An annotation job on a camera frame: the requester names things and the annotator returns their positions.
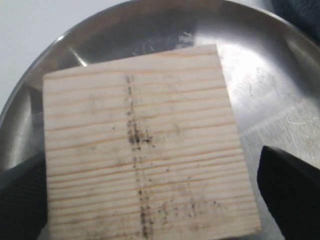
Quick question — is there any grey fluffy towel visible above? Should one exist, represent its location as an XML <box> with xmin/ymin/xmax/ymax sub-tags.
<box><xmin>271</xmin><ymin>0</ymin><xmax>320</xmax><ymax>43</ymax></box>

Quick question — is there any round stainless steel plate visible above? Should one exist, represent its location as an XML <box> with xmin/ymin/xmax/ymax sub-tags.
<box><xmin>0</xmin><ymin>0</ymin><xmax>320</xmax><ymax>240</ymax></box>

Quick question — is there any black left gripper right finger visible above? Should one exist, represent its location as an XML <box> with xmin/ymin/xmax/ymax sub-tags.
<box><xmin>257</xmin><ymin>146</ymin><xmax>320</xmax><ymax>240</ymax></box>

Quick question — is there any light wooden cube block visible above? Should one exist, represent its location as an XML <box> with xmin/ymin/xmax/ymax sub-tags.
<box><xmin>43</xmin><ymin>45</ymin><xmax>261</xmax><ymax>240</ymax></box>

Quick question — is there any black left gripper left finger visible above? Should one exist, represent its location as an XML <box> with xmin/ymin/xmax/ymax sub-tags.
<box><xmin>0</xmin><ymin>152</ymin><xmax>48</xmax><ymax>240</ymax></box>

